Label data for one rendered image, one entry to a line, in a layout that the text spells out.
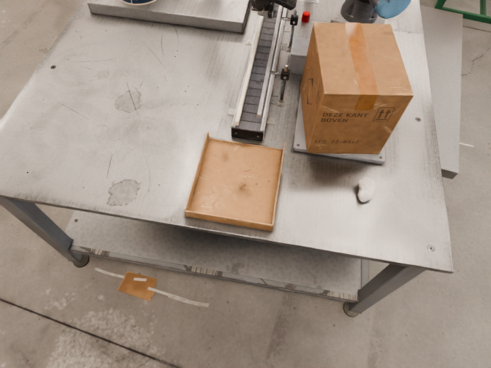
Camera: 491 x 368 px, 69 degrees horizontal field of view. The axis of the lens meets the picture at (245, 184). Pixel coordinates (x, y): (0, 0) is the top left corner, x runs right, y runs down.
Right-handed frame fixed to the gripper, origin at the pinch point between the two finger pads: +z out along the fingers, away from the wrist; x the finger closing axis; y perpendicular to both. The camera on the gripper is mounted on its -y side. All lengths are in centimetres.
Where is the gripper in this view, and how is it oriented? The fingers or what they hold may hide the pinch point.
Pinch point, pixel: (272, 15)
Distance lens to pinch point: 155.6
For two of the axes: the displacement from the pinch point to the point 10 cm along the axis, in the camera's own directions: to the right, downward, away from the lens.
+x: -1.6, 9.9, -0.1
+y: -9.9, -1.6, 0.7
